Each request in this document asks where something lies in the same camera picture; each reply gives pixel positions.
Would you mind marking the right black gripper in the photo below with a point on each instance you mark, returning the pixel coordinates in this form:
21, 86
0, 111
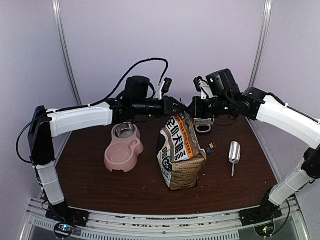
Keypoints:
196, 112

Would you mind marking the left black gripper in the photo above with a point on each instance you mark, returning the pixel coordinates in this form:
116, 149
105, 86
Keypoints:
169, 105

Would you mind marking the dog food bag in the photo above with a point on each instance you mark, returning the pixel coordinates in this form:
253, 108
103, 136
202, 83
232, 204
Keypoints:
179, 154

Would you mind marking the metal scoop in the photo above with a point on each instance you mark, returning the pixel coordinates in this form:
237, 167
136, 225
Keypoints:
234, 155

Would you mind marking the pink double pet bowl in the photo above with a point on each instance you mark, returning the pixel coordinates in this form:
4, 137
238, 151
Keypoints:
122, 153

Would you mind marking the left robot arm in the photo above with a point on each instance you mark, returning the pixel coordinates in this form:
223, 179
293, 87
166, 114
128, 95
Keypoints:
47, 124

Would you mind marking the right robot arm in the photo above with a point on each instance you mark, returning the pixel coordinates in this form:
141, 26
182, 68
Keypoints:
220, 95

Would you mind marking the patterned ceramic mug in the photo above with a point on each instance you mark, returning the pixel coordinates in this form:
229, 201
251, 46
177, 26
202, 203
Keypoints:
202, 125

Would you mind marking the steel bowl insert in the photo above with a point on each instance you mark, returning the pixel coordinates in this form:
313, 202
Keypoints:
124, 130

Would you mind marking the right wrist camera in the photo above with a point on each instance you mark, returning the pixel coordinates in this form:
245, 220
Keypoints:
203, 88

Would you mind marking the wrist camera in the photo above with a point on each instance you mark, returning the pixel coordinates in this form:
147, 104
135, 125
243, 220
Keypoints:
203, 88
163, 88

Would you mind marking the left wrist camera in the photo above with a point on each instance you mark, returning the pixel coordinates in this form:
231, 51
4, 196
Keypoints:
163, 88

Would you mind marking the right aluminium frame post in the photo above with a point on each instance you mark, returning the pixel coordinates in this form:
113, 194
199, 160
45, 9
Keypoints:
264, 30

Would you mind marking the aluminium frame post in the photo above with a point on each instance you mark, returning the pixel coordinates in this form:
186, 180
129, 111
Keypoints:
64, 47
264, 30

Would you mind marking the front aluminium rail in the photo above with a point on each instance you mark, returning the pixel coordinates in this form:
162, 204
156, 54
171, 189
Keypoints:
223, 225

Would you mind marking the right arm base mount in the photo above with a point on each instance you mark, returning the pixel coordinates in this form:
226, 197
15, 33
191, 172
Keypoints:
262, 217

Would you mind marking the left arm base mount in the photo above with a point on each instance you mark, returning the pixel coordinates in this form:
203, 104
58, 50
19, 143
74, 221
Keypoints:
67, 219

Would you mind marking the left aluminium frame post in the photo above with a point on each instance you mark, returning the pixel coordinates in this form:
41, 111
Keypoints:
64, 47

